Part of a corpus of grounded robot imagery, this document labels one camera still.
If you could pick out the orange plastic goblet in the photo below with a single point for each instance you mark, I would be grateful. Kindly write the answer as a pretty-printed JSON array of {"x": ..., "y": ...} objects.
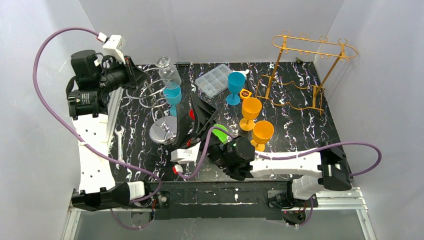
[
  {"x": 261, "y": 134},
  {"x": 250, "y": 109}
]

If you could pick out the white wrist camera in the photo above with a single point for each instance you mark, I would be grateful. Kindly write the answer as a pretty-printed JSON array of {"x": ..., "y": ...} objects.
[
  {"x": 112, "y": 46},
  {"x": 184, "y": 156}
]

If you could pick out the white small tool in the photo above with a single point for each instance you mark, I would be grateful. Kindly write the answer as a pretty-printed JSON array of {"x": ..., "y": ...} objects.
[{"x": 244, "y": 72}]

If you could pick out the clear plastic parts box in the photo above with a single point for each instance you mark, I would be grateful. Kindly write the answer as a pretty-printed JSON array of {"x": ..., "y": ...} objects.
[{"x": 215, "y": 81}]

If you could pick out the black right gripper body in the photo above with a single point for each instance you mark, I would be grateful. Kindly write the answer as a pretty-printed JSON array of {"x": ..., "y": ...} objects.
[{"x": 201, "y": 133}]

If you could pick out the clear glass wine glass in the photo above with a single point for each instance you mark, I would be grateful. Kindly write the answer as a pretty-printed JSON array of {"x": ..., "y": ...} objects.
[{"x": 168, "y": 72}]

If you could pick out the blue plastic goblet back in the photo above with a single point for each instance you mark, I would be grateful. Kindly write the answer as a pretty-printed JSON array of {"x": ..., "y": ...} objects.
[{"x": 236, "y": 82}]

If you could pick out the orange plastic goblet near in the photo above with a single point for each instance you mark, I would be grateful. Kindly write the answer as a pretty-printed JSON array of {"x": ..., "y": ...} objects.
[{"x": 261, "y": 134}]

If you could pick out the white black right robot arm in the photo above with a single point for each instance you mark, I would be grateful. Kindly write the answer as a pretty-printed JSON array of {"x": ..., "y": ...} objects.
[{"x": 318, "y": 169}]

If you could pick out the green plastic goblet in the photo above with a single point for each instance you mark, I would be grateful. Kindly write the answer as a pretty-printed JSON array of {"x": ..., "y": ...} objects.
[{"x": 219, "y": 134}]

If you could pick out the yellow tape measure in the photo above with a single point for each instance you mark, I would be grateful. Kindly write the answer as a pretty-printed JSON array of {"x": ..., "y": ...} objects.
[{"x": 245, "y": 94}]

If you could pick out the blue plastic goblet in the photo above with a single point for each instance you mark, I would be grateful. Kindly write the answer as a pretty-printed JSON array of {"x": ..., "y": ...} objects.
[
  {"x": 174, "y": 97},
  {"x": 236, "y": 82}
]

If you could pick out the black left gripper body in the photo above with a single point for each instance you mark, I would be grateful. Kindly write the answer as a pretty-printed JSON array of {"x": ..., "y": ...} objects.
[{"x": 131, "y": 71}]

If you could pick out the red plastic goblet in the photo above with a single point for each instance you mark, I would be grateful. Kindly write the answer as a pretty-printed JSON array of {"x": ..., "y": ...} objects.
[{"x": 191, "y": 114}]

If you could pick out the gold wire glass rack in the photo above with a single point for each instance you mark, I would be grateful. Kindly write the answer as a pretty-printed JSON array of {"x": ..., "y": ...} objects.
[{"x": 292, "y": 81}]

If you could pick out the orange plastic goblet far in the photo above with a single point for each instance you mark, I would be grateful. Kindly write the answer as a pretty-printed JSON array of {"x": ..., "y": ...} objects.
[{"x": 250, "y": 109}]

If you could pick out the chrome spiral glass rack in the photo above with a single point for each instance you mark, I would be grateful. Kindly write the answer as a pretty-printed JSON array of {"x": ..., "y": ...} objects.
[{"x": 150, "y": 95}]

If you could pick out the silver open-end wrench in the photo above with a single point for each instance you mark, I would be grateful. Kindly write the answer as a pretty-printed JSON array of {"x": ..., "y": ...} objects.
[{"x": 119, "y": 131}]

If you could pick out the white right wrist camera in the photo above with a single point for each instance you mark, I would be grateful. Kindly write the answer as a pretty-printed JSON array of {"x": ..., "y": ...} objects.
[{"x": 184, "y": 156}]

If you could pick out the black screwdriver bit strip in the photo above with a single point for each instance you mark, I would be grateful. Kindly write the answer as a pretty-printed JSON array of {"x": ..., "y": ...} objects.
[{"x": 183, "y": 64}]

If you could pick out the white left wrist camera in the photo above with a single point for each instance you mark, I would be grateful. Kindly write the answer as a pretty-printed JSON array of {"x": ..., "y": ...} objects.
[{"x": 112, "y": 46}]

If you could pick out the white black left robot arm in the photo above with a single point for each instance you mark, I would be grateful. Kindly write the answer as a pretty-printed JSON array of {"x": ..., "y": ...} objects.
[{"x": 88, "y": 95}]

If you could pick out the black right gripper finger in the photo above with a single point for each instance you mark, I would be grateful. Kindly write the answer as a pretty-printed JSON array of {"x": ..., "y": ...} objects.
[
  {"x": 187, "y": 126},
  {"x": 204, "y": 118}
]

